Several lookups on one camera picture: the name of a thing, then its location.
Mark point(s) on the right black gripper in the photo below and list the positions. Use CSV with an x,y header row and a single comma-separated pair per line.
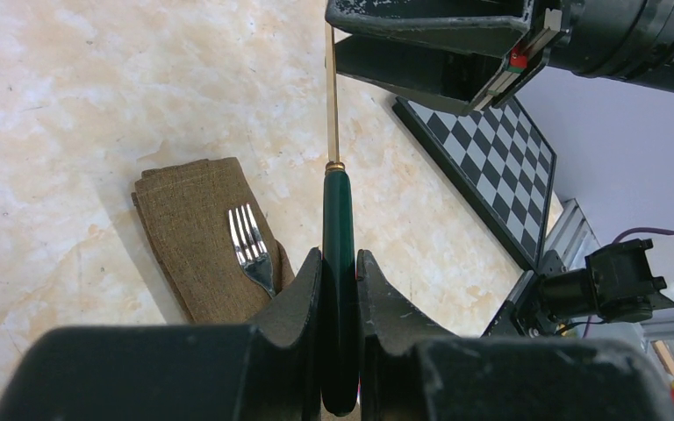
x,y
625,41

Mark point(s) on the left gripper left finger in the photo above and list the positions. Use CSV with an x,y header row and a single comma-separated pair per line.
x,y
263,369

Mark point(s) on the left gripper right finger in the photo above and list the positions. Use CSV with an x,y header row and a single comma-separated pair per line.
x,y
414,369

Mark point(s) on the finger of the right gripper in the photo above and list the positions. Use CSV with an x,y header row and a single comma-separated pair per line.
x,y
490,28
440,80

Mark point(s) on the black-handled knife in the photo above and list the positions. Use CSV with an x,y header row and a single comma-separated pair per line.
x,y
338,360

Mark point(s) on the brown cloth napkin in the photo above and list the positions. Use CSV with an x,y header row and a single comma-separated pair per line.
x,y
183,211

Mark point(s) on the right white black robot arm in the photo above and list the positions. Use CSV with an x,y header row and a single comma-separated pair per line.
x,y
626,281

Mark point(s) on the black white checkerboard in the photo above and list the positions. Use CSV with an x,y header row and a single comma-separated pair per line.
x,y
501,164

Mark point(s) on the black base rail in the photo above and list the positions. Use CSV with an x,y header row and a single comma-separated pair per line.
x,y
523,312

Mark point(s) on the aluminium frame rail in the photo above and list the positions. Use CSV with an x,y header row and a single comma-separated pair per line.
x,y
570,240

